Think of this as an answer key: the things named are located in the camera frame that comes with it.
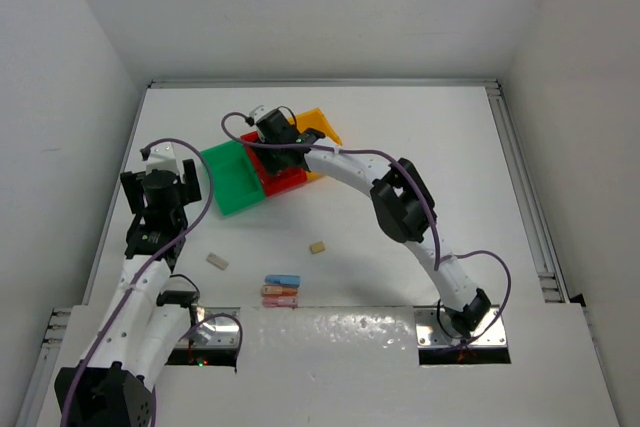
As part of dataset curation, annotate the orange highlighter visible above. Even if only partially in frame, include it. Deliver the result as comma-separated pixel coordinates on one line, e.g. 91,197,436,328
261,284,298,297

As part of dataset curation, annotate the long grey eraser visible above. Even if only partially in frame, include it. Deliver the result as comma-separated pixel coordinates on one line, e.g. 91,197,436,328
206,253,229,270

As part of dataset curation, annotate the metal base plate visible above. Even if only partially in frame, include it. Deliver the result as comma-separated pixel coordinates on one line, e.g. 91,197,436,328
414,305,508,349
190,306,240,349

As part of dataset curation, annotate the yellow plastic bin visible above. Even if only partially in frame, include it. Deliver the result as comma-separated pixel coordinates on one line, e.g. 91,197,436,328
296,108,343,183

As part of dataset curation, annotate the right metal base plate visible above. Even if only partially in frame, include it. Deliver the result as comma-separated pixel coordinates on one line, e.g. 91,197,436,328
414,305,508,349

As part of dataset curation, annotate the pink highlighter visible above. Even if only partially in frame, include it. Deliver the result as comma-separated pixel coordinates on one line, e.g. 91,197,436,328
262,296,298,308

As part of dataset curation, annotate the small beige eraser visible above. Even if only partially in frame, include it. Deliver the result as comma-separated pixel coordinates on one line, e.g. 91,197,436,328
309,241,325,254

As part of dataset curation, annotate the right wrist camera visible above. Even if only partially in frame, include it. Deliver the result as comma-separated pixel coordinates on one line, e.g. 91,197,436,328
248,105,269,124

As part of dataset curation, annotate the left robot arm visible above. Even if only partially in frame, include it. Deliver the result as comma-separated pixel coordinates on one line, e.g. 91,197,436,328
54,159,202,426

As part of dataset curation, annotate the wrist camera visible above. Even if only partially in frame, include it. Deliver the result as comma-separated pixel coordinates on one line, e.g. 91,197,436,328
248,105,269,124
145,142,180,175

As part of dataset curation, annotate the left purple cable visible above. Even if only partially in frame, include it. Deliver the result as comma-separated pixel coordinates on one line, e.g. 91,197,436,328
59,136,244,427

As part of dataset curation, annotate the white front board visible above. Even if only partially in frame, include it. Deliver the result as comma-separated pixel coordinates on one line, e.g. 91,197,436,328
35,303,621,427

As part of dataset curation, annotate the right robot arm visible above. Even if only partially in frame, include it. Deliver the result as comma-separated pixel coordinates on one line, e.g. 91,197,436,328
249,106,490,339

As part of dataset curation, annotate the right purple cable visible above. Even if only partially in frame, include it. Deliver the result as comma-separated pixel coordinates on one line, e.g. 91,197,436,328
220,112,513,351

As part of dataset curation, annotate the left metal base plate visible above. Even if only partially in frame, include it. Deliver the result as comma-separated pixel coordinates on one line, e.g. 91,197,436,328
190,306,240,349

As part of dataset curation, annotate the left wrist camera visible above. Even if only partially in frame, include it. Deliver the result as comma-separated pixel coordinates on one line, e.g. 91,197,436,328
145,142,180,175

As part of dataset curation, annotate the purple cable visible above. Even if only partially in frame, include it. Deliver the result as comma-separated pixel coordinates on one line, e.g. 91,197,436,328
220,112,513,351
59,136,244,427

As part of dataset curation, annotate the blue highlighter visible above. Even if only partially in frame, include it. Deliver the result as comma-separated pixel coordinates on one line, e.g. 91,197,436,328
264,274,301,287

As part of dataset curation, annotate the green plastic bin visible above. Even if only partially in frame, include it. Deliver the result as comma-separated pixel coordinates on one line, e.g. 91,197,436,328
201,141,266,216

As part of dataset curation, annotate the red plastic bin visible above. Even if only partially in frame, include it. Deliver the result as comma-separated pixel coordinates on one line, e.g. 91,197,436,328
245,146,307,197

